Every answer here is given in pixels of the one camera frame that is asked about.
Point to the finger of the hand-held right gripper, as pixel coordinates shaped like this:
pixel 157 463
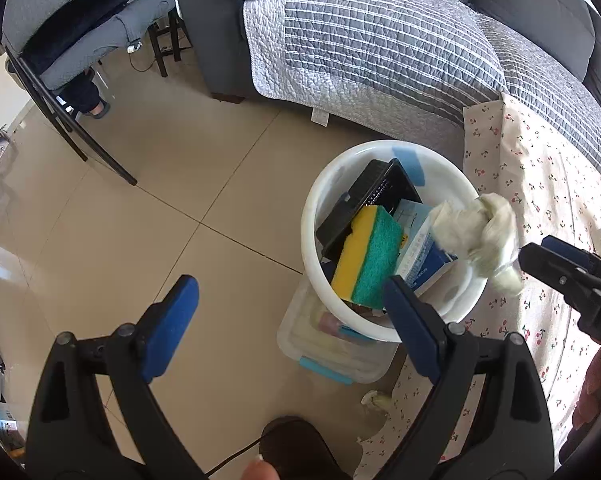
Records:
pixel 570 250
pixel 555 267

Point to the grey sofa with quilt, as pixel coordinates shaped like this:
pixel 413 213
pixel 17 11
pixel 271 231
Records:
pixel 380 45

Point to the person's left hand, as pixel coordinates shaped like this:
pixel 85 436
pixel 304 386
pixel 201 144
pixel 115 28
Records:
pixel 258 471

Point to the dark wooden furniture legs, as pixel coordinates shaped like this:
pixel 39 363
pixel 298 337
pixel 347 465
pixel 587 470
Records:
pixel 160 50

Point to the white charger plug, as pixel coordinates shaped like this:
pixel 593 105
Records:
pixel 134 47

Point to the dark grey sofa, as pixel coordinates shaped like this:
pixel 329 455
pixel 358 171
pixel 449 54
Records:
pixel 215 35

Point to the white cloth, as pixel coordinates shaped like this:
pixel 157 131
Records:
pixel 490 240

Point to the black plastic food tray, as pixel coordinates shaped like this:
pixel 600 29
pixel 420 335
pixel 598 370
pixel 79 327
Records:
pixel 360 200

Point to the person's dark shoe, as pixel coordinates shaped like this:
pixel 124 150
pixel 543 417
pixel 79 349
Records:
pixel 300 445

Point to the person's right hand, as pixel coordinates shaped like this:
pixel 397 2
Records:
pixel 593 390

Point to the cherry print tablecloth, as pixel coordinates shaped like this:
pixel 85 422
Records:
pixel 540 185

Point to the dark blue cloth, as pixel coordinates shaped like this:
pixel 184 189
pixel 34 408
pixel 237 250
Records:
pixel 80 15

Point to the blue biscuit box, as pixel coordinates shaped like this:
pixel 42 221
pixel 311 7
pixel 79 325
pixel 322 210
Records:
pixel 430 264

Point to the white plastic bucket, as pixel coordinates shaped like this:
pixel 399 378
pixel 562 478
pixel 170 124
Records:
pixel 338 180

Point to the clear plastic storage box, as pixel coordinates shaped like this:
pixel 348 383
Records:
pixel 325 355

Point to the blue cardboard box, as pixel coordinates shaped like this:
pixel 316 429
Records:
pixel 3 420

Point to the light blue milk carton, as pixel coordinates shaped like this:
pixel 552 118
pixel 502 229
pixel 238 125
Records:
pixel 413 220

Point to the green and yellow sponge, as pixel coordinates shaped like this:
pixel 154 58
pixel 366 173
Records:
pixel 375 255

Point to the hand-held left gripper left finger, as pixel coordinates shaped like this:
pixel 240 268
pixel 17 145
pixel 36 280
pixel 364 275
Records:
pixel 170 330

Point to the grey cushioned chair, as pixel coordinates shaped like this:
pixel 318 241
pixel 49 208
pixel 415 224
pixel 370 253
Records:
pixel 80 57

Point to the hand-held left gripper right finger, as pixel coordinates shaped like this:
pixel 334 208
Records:
pixel 410 330

